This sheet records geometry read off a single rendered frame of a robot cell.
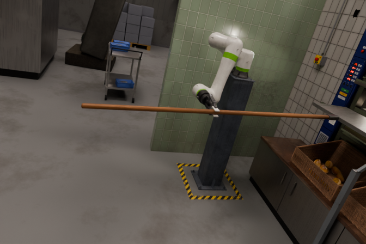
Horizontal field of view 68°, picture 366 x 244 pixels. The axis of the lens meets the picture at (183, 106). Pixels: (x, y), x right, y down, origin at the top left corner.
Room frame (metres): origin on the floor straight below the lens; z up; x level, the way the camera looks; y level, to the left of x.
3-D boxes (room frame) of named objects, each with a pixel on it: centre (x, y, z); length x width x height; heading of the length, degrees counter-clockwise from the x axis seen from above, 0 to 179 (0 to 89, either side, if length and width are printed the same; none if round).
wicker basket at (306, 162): (2.09, -1.40, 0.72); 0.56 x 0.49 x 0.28; 17
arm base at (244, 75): (2.56, -0.43, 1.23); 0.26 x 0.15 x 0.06; 19
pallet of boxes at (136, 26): (8.89, 2.19, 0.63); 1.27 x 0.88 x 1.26; 109
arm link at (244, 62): (2.51, -0.44, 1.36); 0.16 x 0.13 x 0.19; 64
